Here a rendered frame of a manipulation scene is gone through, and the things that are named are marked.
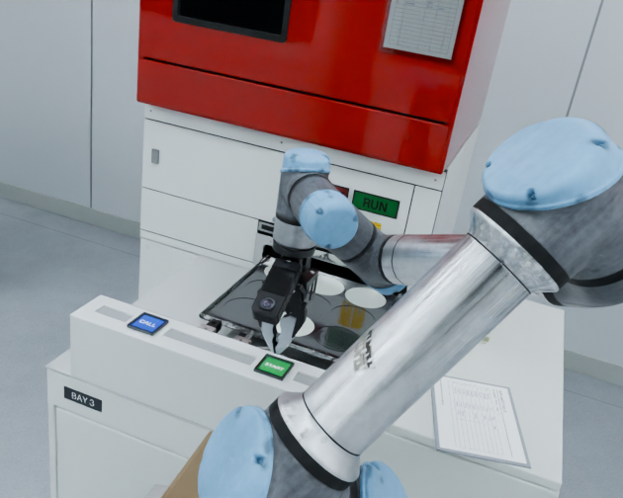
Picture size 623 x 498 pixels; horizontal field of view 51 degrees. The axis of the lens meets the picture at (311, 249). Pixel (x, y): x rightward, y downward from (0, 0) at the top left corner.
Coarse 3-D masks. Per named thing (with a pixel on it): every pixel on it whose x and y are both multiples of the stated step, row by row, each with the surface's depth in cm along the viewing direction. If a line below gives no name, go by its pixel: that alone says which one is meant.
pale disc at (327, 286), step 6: (318, 276) 165; (324, 276) 166; (318, 282) 162; (324, 282) 163; (330, 282) 163; (336, 282) 163; (318, 288) 159; (324, 288) 160; (330, 288) 160; (336, 288) 161; (342, 288) 161; (330, 294) 157
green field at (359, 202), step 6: (354, 198) 161; (360, 198) 161; (366, 198) 160; (372, 198) 160; (378, 198) 159; (354, 204) 162; (360, 204) 161; (366, 204) 161; (372, 204) 160; (378, 204) 160; (384, 204) 159; (390, 204) 159; (396, 204) 158; (372, 210) 161; (378, 210) 160; (384, 210) 160; (390, 210) 159; (396, 210) 159
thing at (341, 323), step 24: (264, 264) 167; (240, 288) 153; (216, 312) 142; (240, 312) 143; (312, 312) 148; (336, 312) 150; (360, 312) 151; (384, 312) 153; (312, 336) 139; (336, 336) 140; (360, 336) 141
